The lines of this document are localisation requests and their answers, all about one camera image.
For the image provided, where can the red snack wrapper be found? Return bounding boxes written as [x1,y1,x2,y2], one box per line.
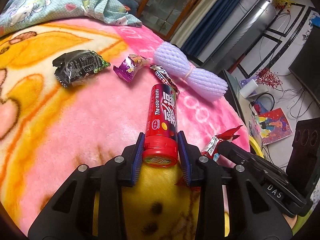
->
[201,125,242,162]

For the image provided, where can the red candy tube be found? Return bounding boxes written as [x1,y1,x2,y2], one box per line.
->
[143,83,178,167]

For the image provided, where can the black snack wrapper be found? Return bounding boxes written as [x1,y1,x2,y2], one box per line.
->
[52,50,110,88]

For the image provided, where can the purple snack wrapper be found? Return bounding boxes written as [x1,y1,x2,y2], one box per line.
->
[113,54,150,83]

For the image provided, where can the red white candy wrapper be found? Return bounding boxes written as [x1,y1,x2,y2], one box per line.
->
[150,64,180,95]

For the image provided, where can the white foam net bundle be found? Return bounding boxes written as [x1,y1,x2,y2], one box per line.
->
[153,42,228,102]

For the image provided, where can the yellow rimmed trash bin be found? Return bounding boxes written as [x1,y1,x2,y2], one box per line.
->
[249,135,264,158]

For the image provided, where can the black speaker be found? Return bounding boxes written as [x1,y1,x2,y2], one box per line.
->
[286,118,320,198]

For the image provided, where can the colourful painting canvas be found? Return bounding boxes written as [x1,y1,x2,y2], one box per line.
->
[257,108,293,146]

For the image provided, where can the white cylinder vase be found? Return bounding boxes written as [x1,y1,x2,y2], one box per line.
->
[240,79,258,98]

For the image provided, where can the dark tv cabinet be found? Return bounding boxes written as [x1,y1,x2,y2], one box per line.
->
[220,69,251,140]

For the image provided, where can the red berry branches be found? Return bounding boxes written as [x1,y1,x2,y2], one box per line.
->
[256,68,283,89]

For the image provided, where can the pink cartoon fleece blanket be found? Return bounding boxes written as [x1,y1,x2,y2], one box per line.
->
[1,18,249,239]

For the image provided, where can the black television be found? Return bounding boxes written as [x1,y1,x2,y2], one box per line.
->
[289,27,320,105]

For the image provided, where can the grey tower air conditioner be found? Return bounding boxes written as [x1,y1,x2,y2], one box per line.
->
[205,0,277,74]

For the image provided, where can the dark blue curtain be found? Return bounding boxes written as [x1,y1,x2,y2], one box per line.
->
[181,0,241,57]

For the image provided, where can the light blue patterned quilt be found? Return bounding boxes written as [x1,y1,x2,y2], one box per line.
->
[1,0,142,37]

